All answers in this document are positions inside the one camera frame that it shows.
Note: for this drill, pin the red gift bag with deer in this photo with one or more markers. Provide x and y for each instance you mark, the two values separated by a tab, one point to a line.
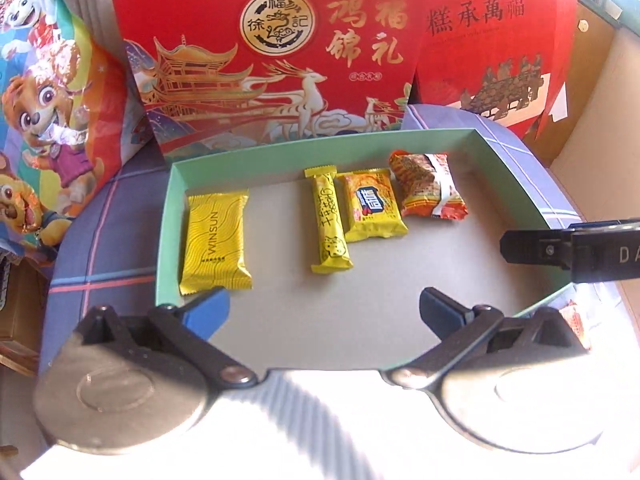
225	85

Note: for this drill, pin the brown cardboard box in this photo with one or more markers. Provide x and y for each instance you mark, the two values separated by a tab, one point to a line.
17	310

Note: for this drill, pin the orange snack packet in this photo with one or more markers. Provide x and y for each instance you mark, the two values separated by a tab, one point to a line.
576	322

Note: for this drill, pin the yellow wavy-line snack packet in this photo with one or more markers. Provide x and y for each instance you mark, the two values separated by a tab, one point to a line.
216	242

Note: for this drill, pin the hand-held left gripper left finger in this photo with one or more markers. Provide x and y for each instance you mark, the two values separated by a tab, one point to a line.
207	307

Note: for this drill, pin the dark red gift bag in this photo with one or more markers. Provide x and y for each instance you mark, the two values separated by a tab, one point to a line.
475	55

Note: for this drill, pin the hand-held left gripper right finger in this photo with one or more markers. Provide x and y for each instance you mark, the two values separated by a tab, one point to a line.
440	306

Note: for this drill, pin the green cardboard box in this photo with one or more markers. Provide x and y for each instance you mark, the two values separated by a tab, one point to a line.
400	265

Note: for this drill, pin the cartoon puppy snack bag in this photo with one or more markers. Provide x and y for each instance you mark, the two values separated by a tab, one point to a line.
45	110

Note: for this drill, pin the grey pleated curtain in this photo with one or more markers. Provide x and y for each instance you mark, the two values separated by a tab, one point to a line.
85	0

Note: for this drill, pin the yellow square biscuit packet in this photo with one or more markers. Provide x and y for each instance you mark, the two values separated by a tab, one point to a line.
370	205

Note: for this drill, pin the long yellow snack bar packet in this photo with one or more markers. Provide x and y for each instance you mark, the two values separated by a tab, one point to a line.
327	220

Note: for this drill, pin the orange-red clear snack packet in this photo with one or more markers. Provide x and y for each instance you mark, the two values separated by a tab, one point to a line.
430	185

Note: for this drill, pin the light wooden board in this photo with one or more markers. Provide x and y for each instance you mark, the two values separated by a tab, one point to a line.
590	100

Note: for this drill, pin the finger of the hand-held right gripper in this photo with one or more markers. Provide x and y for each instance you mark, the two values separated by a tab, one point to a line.
532	249

